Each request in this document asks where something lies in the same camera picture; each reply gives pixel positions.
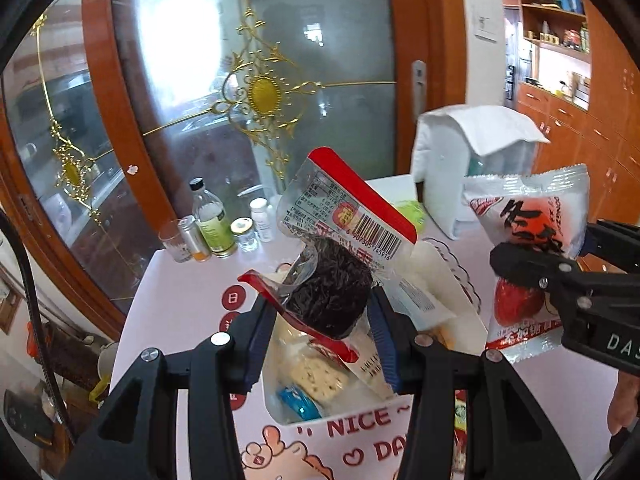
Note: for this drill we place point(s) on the clear red dark snack packet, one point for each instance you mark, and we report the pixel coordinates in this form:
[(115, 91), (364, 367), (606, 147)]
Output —
[(330, 290)]

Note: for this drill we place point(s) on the small drinking glass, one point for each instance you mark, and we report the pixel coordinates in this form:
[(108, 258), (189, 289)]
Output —
[(172, 245)]

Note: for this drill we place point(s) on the white paper bag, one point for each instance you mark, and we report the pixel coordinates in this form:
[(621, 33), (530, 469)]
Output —
[(440, 185)]

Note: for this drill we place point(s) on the white pill bottle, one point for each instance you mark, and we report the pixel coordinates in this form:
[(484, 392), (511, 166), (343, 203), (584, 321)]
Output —
[(261, 217)]

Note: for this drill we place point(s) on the green white tissue pack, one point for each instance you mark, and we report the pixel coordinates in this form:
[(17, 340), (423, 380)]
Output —
[(411, 210)]

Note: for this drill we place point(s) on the person's right hand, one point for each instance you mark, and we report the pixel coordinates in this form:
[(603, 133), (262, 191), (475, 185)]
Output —
[(622, 402)]

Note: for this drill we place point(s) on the clear pale cracker packet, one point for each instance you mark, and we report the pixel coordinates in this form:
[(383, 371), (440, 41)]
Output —
[(310, 375)]

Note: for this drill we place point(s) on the green label glass bottle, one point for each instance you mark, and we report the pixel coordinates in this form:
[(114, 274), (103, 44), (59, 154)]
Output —
[(214, 220)]

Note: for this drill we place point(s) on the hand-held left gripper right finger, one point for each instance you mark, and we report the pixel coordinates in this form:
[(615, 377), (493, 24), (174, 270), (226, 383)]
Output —
[(382, 347)]

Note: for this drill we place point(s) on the small glass jar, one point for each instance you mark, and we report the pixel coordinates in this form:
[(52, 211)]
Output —
[(243, 234)]

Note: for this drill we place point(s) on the small silver can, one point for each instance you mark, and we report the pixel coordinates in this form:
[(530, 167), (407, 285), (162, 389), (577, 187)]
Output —
[(192, 237)]

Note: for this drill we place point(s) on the wooden shelf cabinet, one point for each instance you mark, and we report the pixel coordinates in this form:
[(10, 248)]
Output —
[(565, 85)]

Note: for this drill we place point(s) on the white wall plate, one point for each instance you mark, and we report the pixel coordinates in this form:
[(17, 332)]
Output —
[(484, 22)]

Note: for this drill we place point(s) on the white printed snack packet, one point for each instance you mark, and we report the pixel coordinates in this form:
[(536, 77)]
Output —
[(420, 302)]

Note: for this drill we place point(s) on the white red jujube snack packet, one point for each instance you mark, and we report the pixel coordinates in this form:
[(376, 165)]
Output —
[(530, 215)]

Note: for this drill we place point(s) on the blue candy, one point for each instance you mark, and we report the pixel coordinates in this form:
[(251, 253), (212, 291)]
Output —
[(297, 402)]

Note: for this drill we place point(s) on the glass door with gold ornament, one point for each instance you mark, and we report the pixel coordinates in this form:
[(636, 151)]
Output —
[(200, 85)]

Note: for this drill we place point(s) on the yellow crumpled item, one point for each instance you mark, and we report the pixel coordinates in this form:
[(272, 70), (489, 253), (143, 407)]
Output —
[(100, 390)]

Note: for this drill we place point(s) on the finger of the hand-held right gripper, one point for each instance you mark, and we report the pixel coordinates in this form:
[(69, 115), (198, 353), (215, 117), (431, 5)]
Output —
[(530, 262), (612, 242)]

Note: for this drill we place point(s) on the black electronic device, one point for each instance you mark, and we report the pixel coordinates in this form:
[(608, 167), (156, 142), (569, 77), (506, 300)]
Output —
[(25, 412)]

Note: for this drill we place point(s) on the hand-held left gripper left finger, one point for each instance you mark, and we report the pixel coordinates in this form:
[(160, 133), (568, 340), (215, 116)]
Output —
[(260, 342)]

